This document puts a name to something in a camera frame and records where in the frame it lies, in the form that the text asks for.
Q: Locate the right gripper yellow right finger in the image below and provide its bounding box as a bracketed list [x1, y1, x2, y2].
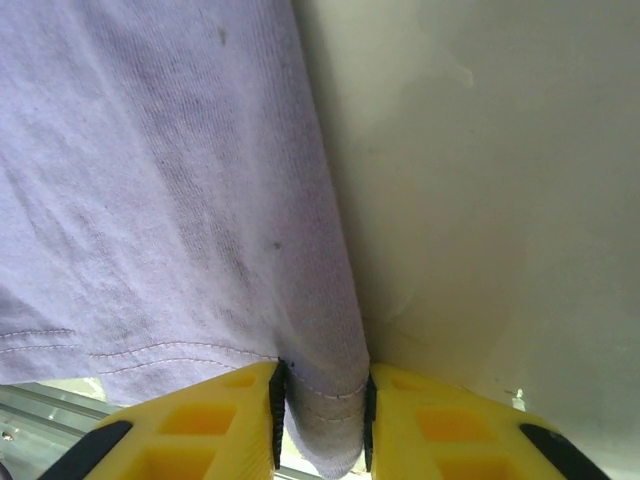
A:
[361, 362, 615, 480]

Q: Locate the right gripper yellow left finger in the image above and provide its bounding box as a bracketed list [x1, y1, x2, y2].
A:
[42, 359, 288, 480]

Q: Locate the purple t-shirt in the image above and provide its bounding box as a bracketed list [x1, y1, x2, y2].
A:
[0, 0, 372, 479]

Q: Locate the long aluminium base rail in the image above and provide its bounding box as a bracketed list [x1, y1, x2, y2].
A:
[0, 380, 114, 474]

